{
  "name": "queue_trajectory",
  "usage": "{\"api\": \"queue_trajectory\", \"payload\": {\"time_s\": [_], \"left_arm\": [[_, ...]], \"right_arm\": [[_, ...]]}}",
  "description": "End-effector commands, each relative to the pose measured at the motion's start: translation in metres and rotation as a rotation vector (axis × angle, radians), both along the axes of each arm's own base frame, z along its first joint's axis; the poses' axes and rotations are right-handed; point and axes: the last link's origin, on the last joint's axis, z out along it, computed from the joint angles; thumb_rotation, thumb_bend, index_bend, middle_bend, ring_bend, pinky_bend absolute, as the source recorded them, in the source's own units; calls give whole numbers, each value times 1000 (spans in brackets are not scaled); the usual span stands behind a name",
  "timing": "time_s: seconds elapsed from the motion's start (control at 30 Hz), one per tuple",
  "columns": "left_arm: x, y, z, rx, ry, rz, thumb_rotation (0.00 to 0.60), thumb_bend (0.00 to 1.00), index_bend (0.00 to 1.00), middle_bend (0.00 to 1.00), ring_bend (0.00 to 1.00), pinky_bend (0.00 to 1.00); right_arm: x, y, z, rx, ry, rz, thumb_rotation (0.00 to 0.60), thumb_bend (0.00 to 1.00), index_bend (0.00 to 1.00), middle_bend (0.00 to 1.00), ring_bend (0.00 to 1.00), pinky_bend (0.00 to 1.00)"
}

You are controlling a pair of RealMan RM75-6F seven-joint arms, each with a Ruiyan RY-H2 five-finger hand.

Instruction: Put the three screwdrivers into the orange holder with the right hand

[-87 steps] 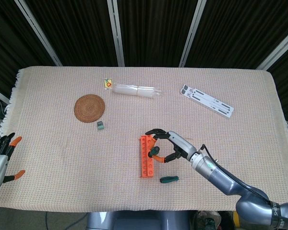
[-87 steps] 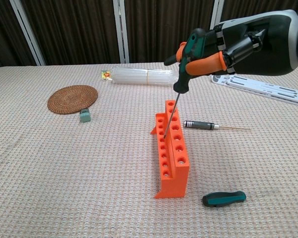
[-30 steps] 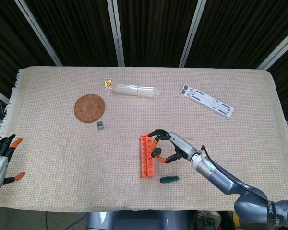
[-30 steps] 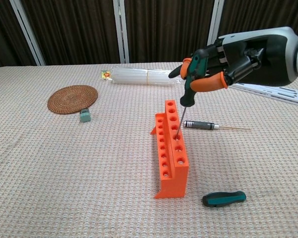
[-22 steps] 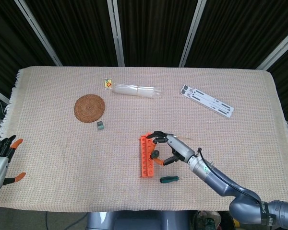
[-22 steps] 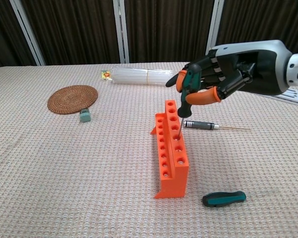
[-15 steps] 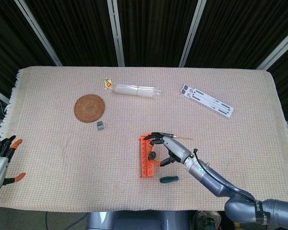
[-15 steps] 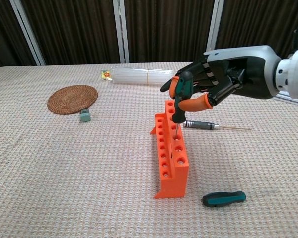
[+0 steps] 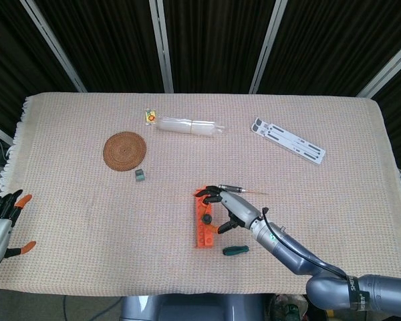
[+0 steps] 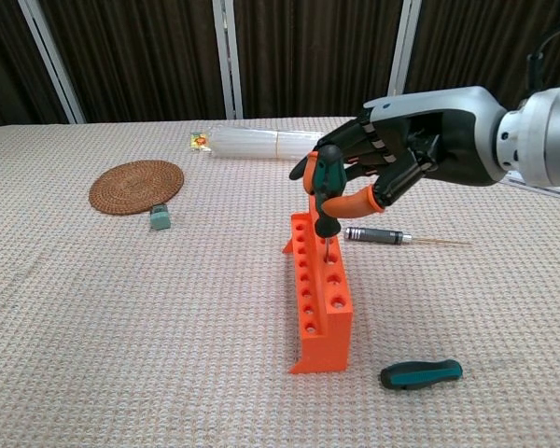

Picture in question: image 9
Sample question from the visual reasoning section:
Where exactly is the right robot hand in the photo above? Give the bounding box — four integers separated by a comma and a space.
196, 185, 265, 235

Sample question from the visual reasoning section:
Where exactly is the black screwdriver teal stripe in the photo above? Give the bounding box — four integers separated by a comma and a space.
222, 245, 251, 257

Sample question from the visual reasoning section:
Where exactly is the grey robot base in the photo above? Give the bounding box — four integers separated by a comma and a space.
120, 294, 267, 321

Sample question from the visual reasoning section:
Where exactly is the orange tool holder block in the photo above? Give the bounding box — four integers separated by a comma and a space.
194, 185, 219, 249

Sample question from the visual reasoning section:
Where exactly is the white folding laptop stand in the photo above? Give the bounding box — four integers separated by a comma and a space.
250, 116, 327, 165

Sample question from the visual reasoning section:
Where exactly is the beige woven tablecloth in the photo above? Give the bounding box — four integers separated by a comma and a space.
0, 92, 401, 304

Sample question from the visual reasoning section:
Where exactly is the clear bag of sticks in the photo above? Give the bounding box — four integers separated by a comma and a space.
155, 116, 227, 138

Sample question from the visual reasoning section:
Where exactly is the round woven rattan coaster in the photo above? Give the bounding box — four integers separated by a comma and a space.
102, 131, 148, 173

